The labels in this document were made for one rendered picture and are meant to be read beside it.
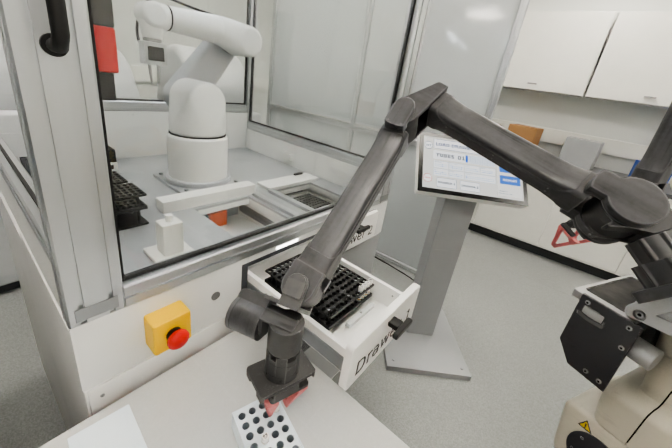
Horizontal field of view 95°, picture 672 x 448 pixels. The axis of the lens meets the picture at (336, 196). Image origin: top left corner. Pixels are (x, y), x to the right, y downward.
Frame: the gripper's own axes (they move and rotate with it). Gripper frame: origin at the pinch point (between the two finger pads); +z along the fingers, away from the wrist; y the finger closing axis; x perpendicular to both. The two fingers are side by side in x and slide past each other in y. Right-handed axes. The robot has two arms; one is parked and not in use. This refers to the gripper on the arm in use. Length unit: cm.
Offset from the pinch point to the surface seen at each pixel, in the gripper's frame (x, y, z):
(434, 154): -53, -105, -31
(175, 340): -16.5, 13.4, -6.9
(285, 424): 2.6, -0.5, 1.9
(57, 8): -16, 23, -59
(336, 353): -0.3, -12.6, -5.7
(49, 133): -21, 26, -44
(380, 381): -32, -80, 81
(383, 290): -9.9, -35.1, -6.5
